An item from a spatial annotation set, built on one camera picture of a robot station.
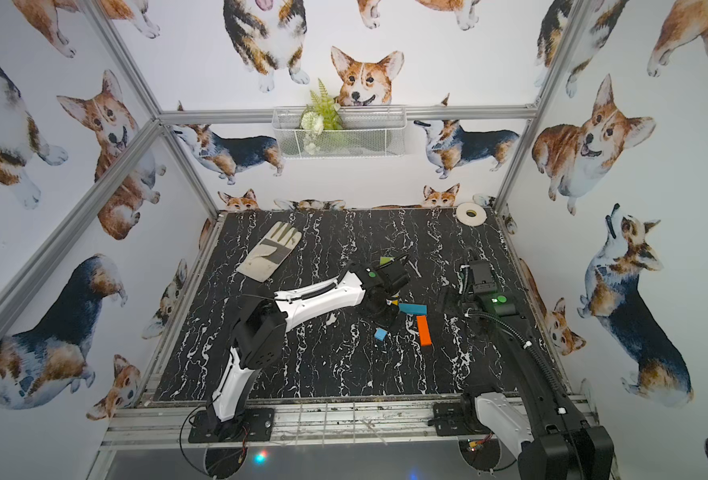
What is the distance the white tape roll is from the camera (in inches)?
47.1

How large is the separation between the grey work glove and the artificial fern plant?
1.46 ft

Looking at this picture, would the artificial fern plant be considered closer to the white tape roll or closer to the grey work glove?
the grey work glove

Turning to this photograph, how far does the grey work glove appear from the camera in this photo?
1.06 m

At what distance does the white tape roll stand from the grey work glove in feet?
2.13

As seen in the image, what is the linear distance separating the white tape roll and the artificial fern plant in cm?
62

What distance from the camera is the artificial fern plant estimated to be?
0.80m
